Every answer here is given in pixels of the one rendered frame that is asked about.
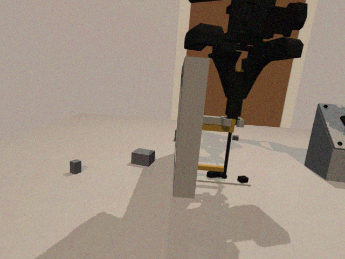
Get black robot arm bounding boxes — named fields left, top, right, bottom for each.
left=235, top=1, right=307, bottom=39

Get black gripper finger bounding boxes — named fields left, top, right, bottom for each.
left=208, top=50, right=242, bottom=98
left=241, top=55, right=278, bottom=99

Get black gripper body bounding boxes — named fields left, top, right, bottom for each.
left=184, top=0, right=304, bottom=60

